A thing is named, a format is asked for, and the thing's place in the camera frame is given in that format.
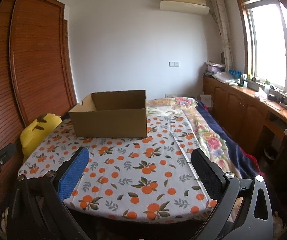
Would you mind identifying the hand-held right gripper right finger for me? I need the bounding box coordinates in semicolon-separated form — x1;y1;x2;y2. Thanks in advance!
191;148;275;240

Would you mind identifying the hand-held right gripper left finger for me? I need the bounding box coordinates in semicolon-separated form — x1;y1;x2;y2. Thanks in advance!
7;146;91;240

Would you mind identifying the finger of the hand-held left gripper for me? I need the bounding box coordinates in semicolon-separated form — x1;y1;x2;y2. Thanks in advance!
0;143;17;166

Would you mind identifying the brown cardboard box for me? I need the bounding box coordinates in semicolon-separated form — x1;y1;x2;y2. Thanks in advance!
68;89;148;139

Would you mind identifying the floral blanket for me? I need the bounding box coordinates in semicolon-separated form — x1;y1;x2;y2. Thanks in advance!
147;97;262;178

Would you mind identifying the yellow plush pillow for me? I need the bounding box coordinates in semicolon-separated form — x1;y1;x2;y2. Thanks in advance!
20;113;63;157

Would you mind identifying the orange print tablecloth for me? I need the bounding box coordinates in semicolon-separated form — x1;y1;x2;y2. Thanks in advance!
17;115;218;224

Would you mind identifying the dark waste bin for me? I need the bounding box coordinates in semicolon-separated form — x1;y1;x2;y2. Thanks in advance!
264;146;279;161

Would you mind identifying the long wooden cabinet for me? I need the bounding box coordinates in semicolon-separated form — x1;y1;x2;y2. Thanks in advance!
203;76;287;166

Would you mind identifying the white socket plate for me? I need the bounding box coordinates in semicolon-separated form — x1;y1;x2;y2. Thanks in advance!
200;94;212;107

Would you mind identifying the wooden slatted wardrobe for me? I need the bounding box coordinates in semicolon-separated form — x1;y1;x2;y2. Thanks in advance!
0;0;78;205

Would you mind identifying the pink tissue pack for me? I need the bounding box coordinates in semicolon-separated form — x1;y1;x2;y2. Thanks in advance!
255;87;267;100

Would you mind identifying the clear plastic bag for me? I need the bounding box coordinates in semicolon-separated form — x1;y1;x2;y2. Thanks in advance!
213;72;239;84

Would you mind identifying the pink box stack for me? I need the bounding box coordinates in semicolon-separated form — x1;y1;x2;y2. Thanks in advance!
205;61;226;77

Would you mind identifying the pale patterned curtain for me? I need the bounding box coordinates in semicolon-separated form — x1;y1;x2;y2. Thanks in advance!
210;0;234;66

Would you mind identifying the wooden framed window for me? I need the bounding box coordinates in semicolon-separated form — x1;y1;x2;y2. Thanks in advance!
233;0;287;96

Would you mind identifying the wall air conditioner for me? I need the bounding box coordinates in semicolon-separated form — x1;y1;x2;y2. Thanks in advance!
160;0;210;14

